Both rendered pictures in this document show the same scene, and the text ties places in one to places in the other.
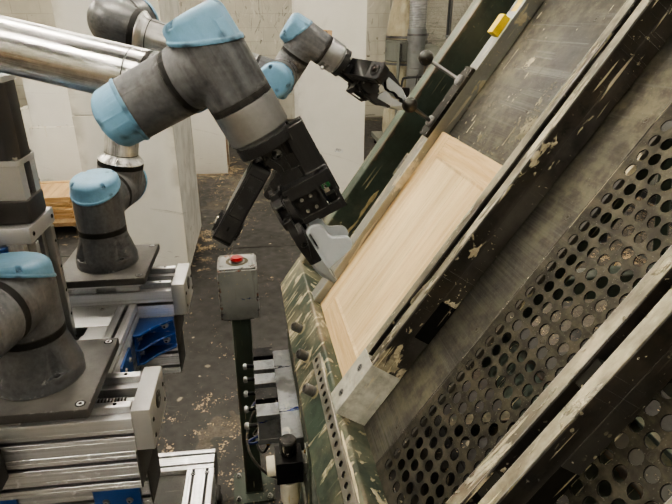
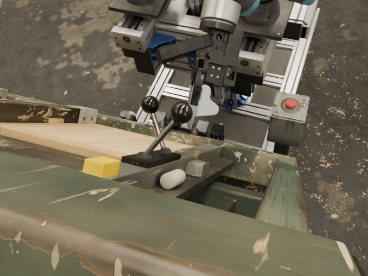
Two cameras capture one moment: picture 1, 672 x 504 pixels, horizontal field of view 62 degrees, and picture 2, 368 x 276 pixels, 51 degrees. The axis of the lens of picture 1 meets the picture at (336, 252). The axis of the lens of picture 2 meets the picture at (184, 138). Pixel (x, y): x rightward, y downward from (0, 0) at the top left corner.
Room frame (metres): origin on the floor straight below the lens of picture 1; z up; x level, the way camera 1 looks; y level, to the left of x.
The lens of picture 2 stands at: (1.72, -0.54, 2.06)
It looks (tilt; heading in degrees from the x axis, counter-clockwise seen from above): 57 degrees down; 128
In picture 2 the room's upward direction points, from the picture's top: 11 degrees counter-clockwise
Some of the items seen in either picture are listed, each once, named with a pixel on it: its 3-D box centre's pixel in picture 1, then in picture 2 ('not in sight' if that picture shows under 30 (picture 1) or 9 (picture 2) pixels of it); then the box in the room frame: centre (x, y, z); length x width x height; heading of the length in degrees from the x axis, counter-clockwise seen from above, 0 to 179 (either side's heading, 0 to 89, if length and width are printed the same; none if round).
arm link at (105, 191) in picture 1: (98, 199); not in sight; (1.33, 0.59, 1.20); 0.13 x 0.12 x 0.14; 178
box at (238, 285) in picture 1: (238, 287); (287, 120); (1.56, 0.31, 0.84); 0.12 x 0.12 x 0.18; 10
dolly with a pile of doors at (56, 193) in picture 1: (57, 207); not in sight; (4.34, 2.28, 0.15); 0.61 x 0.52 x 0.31; 7
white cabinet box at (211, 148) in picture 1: (200, 136); not in sight; (6.15, 1.50, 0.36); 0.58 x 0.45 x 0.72; 97
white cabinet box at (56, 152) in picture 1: (84, 156); not in sight; (5.23, 2.39, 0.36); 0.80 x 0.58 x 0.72; 7
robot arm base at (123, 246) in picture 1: (105, 243); (260, 1); (1.32, 0.59, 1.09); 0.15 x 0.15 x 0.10
